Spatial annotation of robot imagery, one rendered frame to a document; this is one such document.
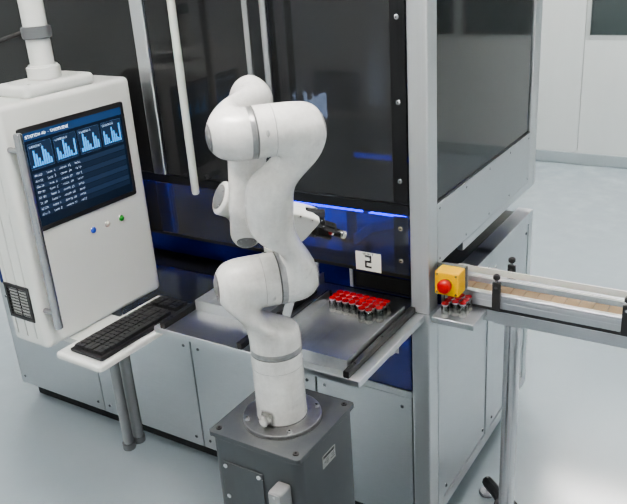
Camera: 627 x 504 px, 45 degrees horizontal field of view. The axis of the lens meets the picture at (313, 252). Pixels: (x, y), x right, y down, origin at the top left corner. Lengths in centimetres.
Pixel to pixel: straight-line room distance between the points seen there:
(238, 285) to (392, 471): 119
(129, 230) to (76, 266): 24
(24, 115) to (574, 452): 232
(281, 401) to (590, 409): 196
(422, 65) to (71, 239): 118
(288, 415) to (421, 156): 78
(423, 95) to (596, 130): 479
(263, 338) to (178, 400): 143
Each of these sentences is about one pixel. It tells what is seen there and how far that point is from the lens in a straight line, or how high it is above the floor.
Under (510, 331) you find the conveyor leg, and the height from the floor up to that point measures 80.
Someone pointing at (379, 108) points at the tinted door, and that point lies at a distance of 213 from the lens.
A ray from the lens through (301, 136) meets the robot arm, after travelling 144.
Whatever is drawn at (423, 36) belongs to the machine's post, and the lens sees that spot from 203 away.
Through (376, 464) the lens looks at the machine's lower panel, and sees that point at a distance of 266.
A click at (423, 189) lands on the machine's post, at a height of 127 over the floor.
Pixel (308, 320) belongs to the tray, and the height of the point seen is 88.
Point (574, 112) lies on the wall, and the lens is 678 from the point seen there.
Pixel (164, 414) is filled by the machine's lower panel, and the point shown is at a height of 18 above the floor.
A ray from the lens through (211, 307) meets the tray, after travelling 235.
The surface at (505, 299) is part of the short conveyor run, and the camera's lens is 227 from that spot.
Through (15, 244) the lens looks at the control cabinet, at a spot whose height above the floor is 115.
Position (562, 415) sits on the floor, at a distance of 345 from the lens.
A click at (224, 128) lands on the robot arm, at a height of 161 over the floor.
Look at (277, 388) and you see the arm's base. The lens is 178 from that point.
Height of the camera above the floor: 193
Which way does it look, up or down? 22 degrees down
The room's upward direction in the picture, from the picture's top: 4 degrees counter-clockwise
